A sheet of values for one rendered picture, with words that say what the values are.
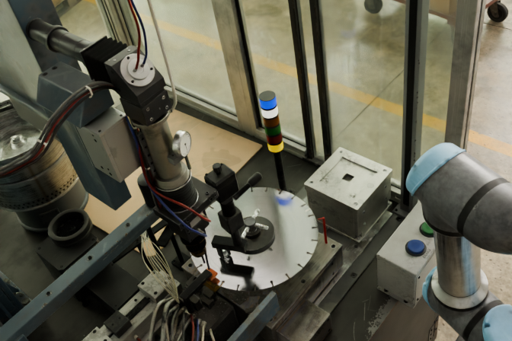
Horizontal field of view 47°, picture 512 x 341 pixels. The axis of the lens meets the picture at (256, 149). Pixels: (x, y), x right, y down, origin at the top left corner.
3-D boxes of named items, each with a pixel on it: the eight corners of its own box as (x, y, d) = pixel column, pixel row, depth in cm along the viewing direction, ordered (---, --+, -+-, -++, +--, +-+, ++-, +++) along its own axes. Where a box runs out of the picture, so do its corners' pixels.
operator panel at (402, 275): (428, 220, 168) (431, 184, 158) (465, 237, 162) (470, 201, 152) (376, 288, 154) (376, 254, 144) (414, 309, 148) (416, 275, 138)
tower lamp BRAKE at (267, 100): (267, 97, 159) (266, 88, 157) (280, 102, 157) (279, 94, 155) (257, 106, 157) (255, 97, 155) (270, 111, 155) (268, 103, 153)
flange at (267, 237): (232, 219, 153) (231, 213, 151) (275, 216, 151) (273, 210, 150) (230, 253, 145) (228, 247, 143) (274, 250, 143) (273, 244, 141)
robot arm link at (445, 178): (467, 353, 128) (461, 211, 90) (419, 305, 139) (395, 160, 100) (507, 320, 131) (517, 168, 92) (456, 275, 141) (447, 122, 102)
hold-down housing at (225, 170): (235, 215, 138) (219, 153, 124) (248, 225, 135) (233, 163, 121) (218, 229, 135) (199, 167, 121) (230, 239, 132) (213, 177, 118)
